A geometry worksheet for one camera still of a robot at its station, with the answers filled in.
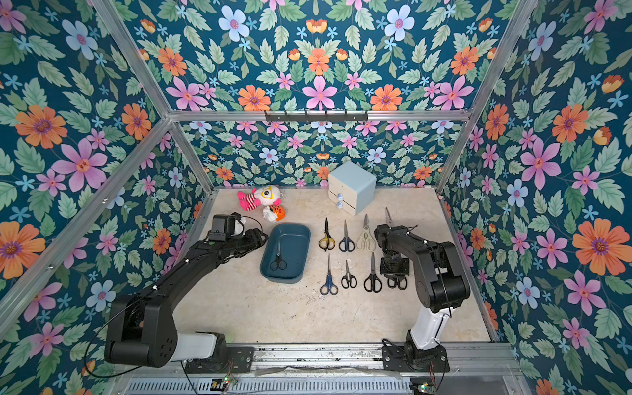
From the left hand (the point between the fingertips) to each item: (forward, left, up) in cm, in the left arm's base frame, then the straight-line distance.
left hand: (264, 236), depth 88 cm
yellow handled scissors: (+4, -23, -13) cm, 26 cm away
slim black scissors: (-14, -30, -13) cm, 35 cm away
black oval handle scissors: (-17, -49, -12) cm, 53 cm away
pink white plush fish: (+25, +2, -5) cm, 26 cm away
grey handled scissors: (+4, -39, -12) cm, 41 cm away
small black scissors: (-4, -3, -12) cm, 13 cm away
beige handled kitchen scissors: (+14, -51, -13) cm, 55 cm away
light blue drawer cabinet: (+19, -34, +2) cm, 39 cm away
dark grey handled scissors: (+2, -31, -13) cm, 34 cm away
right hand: (-14, -48, -13) cm, 52 cm away
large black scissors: (-15, -39, -13) cm, 44 cm away
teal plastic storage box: (-2, -10, -8) cm, 13 cm away
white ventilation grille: (-44, -4, -13) cm, 46 cm away
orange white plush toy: (+17, -1, -7) cm, 19 cm away
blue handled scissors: (-16, -22, -12) cm, 30 cm away
